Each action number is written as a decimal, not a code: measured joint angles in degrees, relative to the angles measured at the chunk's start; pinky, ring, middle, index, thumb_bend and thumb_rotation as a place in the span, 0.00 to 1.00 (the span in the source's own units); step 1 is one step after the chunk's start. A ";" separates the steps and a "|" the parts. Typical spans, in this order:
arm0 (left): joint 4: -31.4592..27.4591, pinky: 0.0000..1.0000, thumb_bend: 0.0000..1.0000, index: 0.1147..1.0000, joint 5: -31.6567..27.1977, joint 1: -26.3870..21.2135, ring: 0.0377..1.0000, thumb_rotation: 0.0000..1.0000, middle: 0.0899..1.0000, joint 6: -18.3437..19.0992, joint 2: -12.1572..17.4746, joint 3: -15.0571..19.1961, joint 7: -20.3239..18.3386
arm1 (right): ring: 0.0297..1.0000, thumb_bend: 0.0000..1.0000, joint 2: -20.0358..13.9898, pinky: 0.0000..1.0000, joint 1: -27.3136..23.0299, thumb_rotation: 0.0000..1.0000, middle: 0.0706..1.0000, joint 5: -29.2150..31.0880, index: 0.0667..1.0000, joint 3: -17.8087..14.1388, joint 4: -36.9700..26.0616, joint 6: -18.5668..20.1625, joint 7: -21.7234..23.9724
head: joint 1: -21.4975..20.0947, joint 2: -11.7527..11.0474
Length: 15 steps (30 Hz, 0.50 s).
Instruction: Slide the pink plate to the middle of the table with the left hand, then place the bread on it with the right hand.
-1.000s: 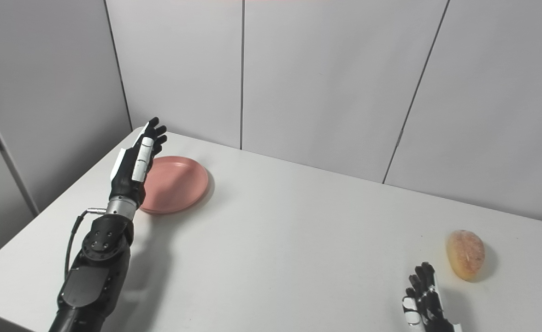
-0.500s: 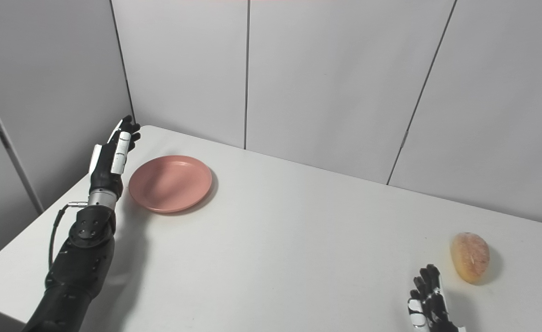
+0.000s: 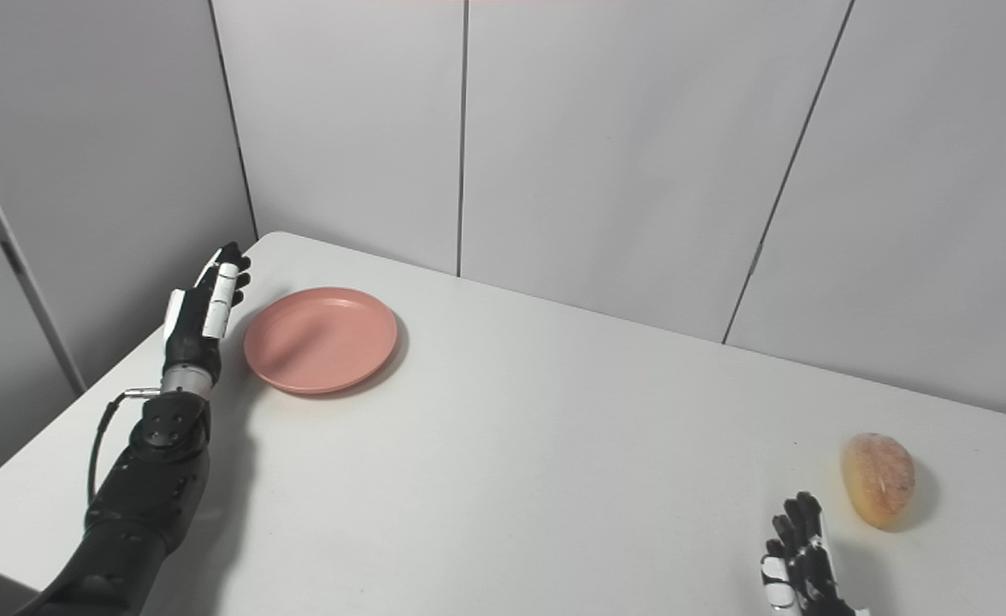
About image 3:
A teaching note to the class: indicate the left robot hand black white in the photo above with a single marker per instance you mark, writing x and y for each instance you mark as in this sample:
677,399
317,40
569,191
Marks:
199,321

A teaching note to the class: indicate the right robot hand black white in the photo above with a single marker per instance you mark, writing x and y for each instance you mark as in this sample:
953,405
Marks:
798,565

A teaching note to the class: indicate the golden bread roll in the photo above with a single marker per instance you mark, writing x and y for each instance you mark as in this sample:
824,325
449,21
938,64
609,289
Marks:
878,479

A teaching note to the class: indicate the pink round plate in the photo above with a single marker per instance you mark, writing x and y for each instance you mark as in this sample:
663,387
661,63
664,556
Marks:
321,339

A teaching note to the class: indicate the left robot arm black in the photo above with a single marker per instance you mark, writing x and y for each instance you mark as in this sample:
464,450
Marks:
139,496

